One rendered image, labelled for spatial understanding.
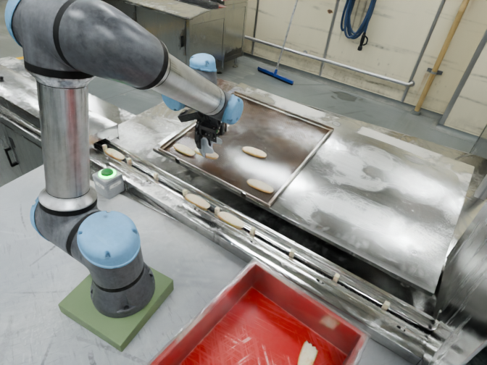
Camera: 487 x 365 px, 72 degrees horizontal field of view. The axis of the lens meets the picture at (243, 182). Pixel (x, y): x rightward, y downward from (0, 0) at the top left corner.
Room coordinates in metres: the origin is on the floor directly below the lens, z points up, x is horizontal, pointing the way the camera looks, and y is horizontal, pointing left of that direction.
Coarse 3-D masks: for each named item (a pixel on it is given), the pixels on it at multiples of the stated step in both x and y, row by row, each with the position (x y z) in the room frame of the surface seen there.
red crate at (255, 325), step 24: (240, 312) 0.48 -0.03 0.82; (264, 312) 0.49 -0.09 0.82; (216, 336) 0.41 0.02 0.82; (240, 336) 0.42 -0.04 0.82; (264, 336) 0.43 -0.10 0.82; (288, 336) 0.43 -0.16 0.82; (312, 336) 0.44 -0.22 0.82; (192, 360) 0.35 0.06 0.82; (216, 360) 0.36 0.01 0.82; (240, 360) 0.36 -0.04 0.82; (264, 360) 0.37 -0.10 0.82; (288, 360) 0.38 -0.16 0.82; (336, 360) 0.39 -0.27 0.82
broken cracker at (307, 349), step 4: (304, 344) 0.42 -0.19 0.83; (308, 344) 0.42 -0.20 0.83; (304, 348) 0.40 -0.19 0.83; (308, 348) 0.40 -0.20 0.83; (312, 348) 0.41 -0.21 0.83; (316, 348) 0.41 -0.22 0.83; (300, 352) 0.40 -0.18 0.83; (304, 352) 0.40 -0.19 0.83; (308, 352) 0.40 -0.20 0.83; (312, 352) 0.40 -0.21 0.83; (316, 352) 0.40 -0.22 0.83; (300, 356) 0.38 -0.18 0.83; (304, 356) 0.38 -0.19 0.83; (308, 356) 0.39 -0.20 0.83; (312, 356) 0.39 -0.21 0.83; (316, 356) 0.39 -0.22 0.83; (300, 360) 0.38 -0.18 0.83; (304, 360) 0.38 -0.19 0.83; (308, 360) 0.38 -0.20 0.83; (312, 360) 0.38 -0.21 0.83; (300, 364) 0.37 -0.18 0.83; (304, 364) 0.37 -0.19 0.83; (308, 364) 0.37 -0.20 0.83; (312, 364) 0.37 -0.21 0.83
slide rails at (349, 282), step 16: (144, 176) 0.95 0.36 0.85; (160, 176) 0.97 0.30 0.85; (176, 192) 0.89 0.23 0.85; (192, 192) 0.90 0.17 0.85; (272, 240) 0.72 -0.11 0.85; (288, 256) 0.66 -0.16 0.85; (304, 256) 0.67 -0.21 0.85; (336, 272) 0.63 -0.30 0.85; (368, 304) 0.53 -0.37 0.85; (400, 320) 0.50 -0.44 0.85; (416, 320) 0.51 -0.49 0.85
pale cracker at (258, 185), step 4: (248, 180) 0.94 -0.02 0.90; (252, 180) 0.93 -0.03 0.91; (256, 180) 0.93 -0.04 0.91; (252, 184) 0.92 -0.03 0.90; (256, 184) 0.92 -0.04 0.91; (260, 184) 0.92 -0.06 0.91; (264, 184) 0.92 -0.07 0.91; (256, 188) 0.90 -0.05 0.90; (260, 188) 0.90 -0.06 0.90; (264, 188) 0.90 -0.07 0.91; (268, 188) 0.90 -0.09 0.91; (272, 188) 0.90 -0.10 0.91; (268, 192) 0.89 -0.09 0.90
